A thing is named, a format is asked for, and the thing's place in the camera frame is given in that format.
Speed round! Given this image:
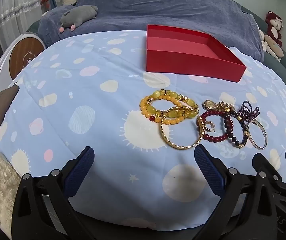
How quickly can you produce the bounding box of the gold wrist watch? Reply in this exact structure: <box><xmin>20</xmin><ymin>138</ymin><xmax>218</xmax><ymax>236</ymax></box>
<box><xmin>202</xmin><ymin>99</ymin><xmax>236</xmax><ymax>114</ymax></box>

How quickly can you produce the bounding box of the blue curtain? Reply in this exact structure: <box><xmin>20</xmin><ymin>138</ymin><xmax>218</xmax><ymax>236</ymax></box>
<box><xmin>43</xmin><ymin>0</ymin><xmax>62</xmax><ymax>13</ymax></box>

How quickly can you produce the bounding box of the wide gold bangle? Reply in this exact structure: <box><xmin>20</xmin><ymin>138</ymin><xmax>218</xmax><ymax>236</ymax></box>
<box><xmin>160</xmin><ymin>106</ymin><xmax>206</xmax><ymax>151</ymax></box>

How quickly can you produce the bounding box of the gold crescent earring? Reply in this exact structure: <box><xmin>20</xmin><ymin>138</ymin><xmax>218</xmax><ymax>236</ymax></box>
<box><xmin>204</xmin><ymin>120</ymin><xmax>217</xmax><ymax>132</ymax></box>

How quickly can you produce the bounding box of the white sheer curtain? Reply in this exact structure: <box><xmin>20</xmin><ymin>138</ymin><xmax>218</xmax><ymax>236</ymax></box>
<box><xmin>0</xmin><ymin>0</ymin><xmax>61</xmax><ymax>34</ymax></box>

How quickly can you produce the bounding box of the beige plush toy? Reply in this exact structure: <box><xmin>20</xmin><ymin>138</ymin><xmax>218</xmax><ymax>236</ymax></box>
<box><xmin>258</xmin><ymin>30</ymin><xmax>284</xmax><ymax>62</ymax></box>

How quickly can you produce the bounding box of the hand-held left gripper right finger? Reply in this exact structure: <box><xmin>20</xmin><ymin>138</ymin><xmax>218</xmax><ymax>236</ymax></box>
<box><xmin>194</xmin><ymin>144</ymin><xmax>276</xmax><ymax>240</ymax></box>

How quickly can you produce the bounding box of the purple bead chain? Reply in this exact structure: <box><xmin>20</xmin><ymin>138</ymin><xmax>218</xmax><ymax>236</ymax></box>
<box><xmin>238</xmin><ymin>101</ymin><xmax>261</xmax><ymax>122</ymax></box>

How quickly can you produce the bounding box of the yellow stone bead bracelet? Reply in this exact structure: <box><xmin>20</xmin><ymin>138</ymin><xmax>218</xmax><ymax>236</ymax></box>
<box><xmin>140</xmin><ymin>89</ymin><xmax>200</xmax><ymax>120</ymax></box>

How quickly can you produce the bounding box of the black bead bracelet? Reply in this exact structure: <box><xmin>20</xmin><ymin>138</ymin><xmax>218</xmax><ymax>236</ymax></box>
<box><xmin>223</xmin><ymin>114</ymin><xmax>249</xmax><ymax>148</ymax></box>

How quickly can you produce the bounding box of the grey plush toy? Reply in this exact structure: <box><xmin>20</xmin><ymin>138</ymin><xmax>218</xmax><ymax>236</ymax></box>
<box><xmin>59</xmin><ymin>4</ymin><xmax>98</xmax><ymax>33</ymax></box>

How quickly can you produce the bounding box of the small yellow bead bracelet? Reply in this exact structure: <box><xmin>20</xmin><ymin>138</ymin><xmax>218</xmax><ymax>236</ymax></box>
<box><xmin>140</xmin><ymin>97</ymin><xmax>186</xmax><ymax>126</ymax></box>

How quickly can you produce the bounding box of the round wooden side table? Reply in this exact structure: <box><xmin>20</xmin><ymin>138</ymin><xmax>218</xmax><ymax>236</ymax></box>
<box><xmin>0</xmin><ymin>29</ymin><xmax>47</xmax><ymax>110</ymax></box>

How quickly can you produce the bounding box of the red cardboard box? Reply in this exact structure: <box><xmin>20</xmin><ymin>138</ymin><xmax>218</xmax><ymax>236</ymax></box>
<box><xmin>146</xmin><ymin>24</ymin><xmax>247</xmax><ymax>83</ymax></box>

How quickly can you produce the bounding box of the thin rose gold bangle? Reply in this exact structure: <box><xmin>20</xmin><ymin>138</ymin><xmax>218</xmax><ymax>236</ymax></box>
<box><xmin>247</xmin><ymin>120</ymin><xmax>268</xmax><ymax>150</ymax></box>

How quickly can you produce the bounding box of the brown rounded panel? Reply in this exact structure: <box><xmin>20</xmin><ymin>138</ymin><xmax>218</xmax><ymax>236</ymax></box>
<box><xmin>0</xmin><ymin>85</ymin><xmax>20</xmax><ymax>148</ymax></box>

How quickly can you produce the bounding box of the red-brown monkey plush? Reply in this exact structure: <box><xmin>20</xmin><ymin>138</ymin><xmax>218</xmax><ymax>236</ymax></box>
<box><xmin>265</xmin><ymin>11</ymin><xmax>283</xmax><ymax>47</ymax></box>

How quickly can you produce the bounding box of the light blue spotted bedsheet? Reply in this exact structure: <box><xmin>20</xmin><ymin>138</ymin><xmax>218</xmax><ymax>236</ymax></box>
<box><xmin>0</xmin><ymin>30</ymin><xmax>286</xmax><ymax>233</ymax></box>

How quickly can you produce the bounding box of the dark red bead bracelet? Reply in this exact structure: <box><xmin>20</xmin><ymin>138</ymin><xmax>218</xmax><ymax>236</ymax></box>
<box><xmin>198</xmin><ymin>110</ymin><xmax>234</xmax><ymax>143</ymax></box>

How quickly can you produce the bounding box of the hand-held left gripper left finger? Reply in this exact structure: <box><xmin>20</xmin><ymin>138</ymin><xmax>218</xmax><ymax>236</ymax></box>
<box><xmin>11</xmin><ymin>146</ymin><xmax>95</xmax><ymax>240</ymax></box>

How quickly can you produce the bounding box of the blue-grey fleece blanket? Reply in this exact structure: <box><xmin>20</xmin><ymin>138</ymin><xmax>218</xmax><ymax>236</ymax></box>
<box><xmin>38</xmin><ymin>0</ymin><xmax>265</xmax><ymax>62</ymax></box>

